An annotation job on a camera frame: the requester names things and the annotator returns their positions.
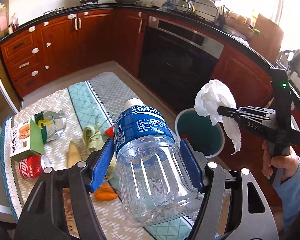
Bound orange peel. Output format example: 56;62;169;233
94;184;118;202

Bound clear plastic water bottle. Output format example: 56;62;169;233
114;99;202;228

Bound white tissue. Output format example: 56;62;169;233
194;79;243;156

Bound teal trash bin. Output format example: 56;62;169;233
174;108;225;158

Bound wooden kitchen cabinets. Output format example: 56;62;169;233
0;3;300;205

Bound person's right hand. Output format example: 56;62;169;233
262;141;299;181

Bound pale green vegetable peels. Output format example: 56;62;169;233
82;114;116;183

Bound red snack wrapper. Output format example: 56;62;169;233
104;126;114;139

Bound pale melon rind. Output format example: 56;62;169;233
67;141;82;168

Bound patterned tablecloth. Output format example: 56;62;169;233
0;72;197;239

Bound red cola can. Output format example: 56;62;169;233
18;154;52;180

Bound green cardboard box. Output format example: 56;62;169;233
10;119;45;163

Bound built-in black oven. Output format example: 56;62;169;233
138;16;224;113

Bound wire dish rack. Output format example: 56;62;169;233
170;0;220;23

